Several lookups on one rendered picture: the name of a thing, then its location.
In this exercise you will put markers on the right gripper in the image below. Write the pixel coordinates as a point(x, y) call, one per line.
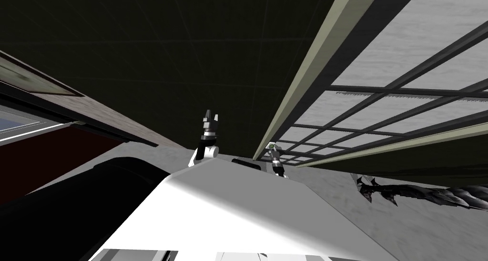
point(272, 146)

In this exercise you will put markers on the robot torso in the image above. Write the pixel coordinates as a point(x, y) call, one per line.
point(236, 211)

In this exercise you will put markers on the dark spiky plant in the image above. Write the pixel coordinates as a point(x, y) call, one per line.
point(411, 194)

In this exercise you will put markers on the large dark-framed grid window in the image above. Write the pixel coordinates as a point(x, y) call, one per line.
point(419, 44)

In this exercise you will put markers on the dark-framed wall picture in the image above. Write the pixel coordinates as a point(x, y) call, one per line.
point(26, 80)

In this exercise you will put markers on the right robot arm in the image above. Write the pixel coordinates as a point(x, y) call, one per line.
point(278, 165)

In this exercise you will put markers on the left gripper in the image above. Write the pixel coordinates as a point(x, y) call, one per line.
point(209, 124)

